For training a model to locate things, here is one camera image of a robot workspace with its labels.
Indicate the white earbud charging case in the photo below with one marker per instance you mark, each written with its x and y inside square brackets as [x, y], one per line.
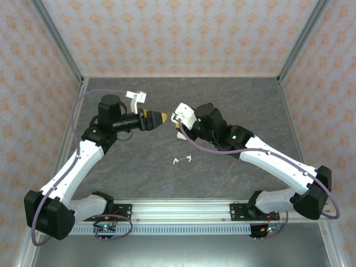
[182, 137]

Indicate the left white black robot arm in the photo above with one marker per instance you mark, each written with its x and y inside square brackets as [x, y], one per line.
[69, 169]

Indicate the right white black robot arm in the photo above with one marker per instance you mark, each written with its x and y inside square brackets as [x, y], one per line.
[278, 169]

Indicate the small controller circuit board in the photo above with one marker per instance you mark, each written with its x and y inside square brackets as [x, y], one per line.
[105, 228]
[264, 230]

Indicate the grey metal panel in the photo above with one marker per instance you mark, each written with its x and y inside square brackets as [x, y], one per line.
[180, 253]

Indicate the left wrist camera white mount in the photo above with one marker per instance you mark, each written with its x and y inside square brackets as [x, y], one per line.
[135, 104]

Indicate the aluminium table side rail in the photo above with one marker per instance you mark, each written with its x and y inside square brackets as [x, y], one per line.
[287, 108]
[73, 130]

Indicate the aluminium table back rail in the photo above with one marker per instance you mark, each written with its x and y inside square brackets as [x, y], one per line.
[180, 76]

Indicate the aluminium frame post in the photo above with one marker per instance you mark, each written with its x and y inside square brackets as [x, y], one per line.
[59, 41]
[301, 41]

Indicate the aluminium arm base rail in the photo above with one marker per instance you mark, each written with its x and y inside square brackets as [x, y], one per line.
[180, 212]

